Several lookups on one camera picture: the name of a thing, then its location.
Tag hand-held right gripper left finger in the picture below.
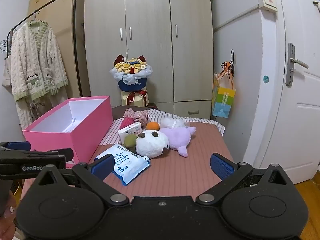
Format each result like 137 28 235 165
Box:
34 154 130 207

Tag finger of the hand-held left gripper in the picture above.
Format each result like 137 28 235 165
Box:
0 141 32 152
0 148 74 164

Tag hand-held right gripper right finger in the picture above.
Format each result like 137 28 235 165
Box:
196 152 288 207

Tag blue white wet wipes pack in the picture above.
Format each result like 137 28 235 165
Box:
94 144 151 186

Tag pink cardboard box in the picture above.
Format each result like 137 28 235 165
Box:
22 95 114 165

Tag green ball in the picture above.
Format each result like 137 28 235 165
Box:
124 134 138 148

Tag purple plush toy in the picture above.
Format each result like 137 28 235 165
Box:
160 126 197 158

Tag white panda plush toy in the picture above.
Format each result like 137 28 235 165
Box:
136 130 170 159

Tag white gauze mesh cloth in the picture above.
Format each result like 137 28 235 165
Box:
160 117 187 130

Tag person's left hand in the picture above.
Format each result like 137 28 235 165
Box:
0 196 18 240

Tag small white tissue pack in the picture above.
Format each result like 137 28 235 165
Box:
118 122 142 143

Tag pink fuzzy plush item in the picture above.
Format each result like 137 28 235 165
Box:
119 117 133 130

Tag pink floral fabric scrunchie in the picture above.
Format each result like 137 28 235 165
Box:
124 108 150 128

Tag colourful striped gift bag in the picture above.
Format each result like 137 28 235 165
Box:
212 73 236 119

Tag beige tote bag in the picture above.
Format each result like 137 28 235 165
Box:
2 55 13 95

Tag cream gift box red ribbon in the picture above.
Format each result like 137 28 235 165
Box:
121 86 150 107

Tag striped white bed sheet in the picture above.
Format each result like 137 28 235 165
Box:
100 109 225 146

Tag white door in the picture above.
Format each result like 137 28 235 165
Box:
244 0 320 185

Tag cream green fleece bathrobe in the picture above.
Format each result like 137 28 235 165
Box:
10 20 69 130

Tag yellow flower bouquet blue wrap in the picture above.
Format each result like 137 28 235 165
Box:
109 51 153 92

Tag beige wooden wardrobe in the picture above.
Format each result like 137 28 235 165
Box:
84 0 214 120

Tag black metal clothes rack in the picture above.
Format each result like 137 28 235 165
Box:
6 0 84 98

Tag tan wooden board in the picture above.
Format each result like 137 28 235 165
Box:
28 0 87 98

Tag wire clothes hangers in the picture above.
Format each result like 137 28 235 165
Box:
0 39 12 55

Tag wall hook with orange ribbons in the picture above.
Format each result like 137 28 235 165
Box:
220 49 237 77

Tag silver door handle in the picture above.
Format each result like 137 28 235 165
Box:
286 43 309 88

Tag beige wall switch box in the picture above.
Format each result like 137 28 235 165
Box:
257 0 278 12

